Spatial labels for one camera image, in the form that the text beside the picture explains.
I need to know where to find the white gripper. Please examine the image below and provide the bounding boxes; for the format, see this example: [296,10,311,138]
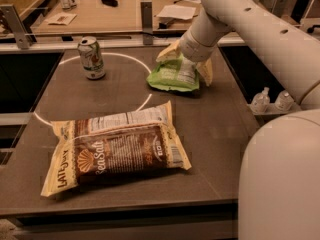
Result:
[156,30,214,86]

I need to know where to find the green rice chip bag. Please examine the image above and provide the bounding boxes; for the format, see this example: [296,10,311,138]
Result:
[147,55,200,92]

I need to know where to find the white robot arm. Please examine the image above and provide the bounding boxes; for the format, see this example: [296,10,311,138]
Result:
[179,0,320,240]

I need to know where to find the brown sea salt chip bag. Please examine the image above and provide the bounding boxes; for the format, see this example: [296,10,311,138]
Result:
[41,102,191,197]

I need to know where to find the white paper sheet centre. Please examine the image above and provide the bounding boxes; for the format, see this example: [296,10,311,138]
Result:
[157,5,196,20]

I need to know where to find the clear sanitizer bottle left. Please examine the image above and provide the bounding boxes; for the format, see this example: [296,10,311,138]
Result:
[250,87,270,113]

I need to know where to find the clear sanitizer bottle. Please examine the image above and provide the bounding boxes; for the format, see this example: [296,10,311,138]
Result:
[275,90,294,111]
[250,87,270,113]

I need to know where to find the wooden background desk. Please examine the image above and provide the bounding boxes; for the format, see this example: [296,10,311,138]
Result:
[33,0,202,36]

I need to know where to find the green white soda can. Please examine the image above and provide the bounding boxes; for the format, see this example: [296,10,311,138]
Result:
[78,36,106,80]

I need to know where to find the clear sanitizer bottle right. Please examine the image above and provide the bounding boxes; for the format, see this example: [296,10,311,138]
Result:
[275,90,294,111]

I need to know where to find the black computer mouse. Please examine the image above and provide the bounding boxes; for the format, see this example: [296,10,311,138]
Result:
[101,0,118,7]

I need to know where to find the small paper card left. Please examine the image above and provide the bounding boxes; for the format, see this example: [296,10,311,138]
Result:
[46,12,76,26]

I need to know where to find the metal bracket centre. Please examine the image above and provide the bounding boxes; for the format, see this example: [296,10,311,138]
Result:
[140,1,153,45]

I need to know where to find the metal bracket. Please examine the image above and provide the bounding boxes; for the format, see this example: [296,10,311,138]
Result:
[271,0,288,17]
[0,4,33,49]
[140,1,153,45]

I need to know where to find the metal bracket right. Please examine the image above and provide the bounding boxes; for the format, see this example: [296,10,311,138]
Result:
[271,0,288,17]

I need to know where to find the metal bracket left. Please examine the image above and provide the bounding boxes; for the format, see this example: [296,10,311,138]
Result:
[0,4,33,49]

